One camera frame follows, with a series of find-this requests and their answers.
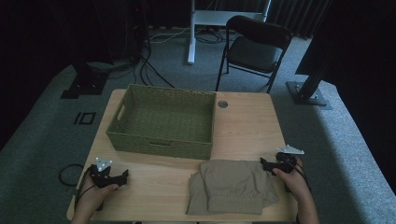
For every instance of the white desk frame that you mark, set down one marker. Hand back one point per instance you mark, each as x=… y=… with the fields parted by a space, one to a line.
x=218 y=17

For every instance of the dark curtain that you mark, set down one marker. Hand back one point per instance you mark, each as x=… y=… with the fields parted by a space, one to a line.
x=295 y=15

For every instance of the black folding chair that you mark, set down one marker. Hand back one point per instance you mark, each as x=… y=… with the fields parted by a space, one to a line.
x=253 y=51

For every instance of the person's left hand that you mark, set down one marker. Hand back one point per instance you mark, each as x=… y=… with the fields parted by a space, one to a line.
x=95 y=196

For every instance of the khaki pants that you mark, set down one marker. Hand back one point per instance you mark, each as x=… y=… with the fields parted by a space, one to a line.
x=232 y=183

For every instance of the person's right hand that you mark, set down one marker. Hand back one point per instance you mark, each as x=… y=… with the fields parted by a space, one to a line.
x=292 y=183

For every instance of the black stand with base plate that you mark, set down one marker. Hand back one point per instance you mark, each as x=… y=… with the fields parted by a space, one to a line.
x=87 y=82

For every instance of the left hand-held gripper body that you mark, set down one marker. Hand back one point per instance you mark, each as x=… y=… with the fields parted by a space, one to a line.
x=101 y=177

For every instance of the black angled stand with base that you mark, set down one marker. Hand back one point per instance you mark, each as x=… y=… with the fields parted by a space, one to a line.
x=309 y=90

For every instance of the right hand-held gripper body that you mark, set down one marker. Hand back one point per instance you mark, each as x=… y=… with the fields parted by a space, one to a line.
x=288 y=161

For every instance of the grey table grommet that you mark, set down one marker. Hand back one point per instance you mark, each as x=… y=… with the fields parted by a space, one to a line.
x=223 y=104

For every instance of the green woven basket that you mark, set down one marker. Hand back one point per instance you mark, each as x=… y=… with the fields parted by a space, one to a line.
x=162 y=118

